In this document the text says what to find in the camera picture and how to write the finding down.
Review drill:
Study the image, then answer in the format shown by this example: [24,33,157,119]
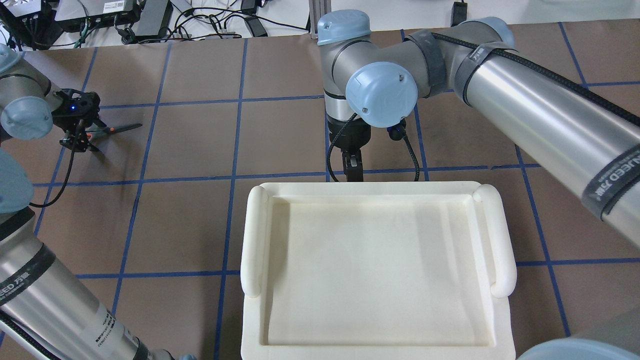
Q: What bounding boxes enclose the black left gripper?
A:
[52,89,108,153]

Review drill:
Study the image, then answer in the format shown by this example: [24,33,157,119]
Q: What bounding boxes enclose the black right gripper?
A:
[327,112,371,182]

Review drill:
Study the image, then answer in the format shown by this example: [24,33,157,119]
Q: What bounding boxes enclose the orange grey scissors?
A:
[85,123,142,139]

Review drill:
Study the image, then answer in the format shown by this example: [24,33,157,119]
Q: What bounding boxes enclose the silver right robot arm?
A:
[75,35,639,360]

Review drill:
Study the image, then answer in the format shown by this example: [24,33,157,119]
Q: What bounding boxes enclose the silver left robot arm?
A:
[0,44,172,360]

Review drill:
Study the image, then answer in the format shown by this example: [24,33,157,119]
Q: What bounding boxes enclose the white foam tray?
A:
[240,181,517,360]

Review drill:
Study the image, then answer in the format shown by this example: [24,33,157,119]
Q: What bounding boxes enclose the aluminium frame post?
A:
[308,0,332,40]

